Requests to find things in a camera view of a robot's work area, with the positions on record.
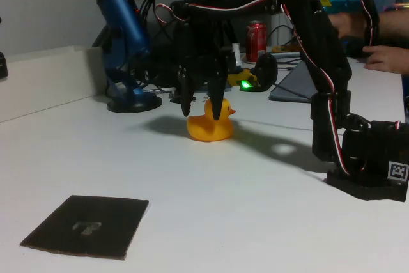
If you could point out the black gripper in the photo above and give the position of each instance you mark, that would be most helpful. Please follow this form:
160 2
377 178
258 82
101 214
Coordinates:
202 57

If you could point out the yellow rubber duck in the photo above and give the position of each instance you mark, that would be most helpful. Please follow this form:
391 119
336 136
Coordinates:
204 129

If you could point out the black leader arm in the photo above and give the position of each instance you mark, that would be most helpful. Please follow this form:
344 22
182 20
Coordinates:
370 7

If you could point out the person's right forearm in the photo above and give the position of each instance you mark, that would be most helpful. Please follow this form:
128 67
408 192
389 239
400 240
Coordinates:
394 25

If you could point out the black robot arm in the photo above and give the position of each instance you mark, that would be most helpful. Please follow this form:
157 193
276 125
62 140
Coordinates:
306 30

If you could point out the black cardboard square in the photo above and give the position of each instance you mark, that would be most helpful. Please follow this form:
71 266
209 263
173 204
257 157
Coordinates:
105 218

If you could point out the person's right hand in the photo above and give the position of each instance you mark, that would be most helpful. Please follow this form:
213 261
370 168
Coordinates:
350 25

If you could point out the person's left hand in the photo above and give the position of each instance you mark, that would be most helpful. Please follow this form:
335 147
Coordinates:
391 59

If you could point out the flat black plate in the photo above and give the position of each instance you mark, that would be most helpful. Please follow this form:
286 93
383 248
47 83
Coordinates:
174 98

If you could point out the black audio equipment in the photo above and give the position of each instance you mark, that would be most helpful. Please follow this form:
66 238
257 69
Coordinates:
159 68

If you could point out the white green spray bottle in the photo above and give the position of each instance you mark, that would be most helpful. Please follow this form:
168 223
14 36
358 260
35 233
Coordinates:
237 55

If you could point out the black rounded desk object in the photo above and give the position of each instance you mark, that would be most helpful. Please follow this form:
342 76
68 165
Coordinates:
268 66

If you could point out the red cola can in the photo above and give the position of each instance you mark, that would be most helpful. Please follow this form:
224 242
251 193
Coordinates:
256 41

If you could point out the grey tablet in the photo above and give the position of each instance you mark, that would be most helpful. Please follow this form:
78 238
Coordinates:
294 76

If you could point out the yellow orange hand tool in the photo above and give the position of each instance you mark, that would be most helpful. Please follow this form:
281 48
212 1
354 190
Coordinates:
286 48

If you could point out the blue desk microphone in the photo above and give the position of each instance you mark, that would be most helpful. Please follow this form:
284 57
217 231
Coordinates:
124 23

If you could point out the white raised shelf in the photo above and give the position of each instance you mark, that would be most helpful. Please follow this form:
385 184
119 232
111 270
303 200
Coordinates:
48 78

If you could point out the black white marker tag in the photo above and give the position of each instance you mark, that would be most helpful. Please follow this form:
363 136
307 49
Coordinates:
398 171

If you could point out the yellow gripper camera green light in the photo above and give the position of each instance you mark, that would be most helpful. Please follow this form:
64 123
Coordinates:
238 78

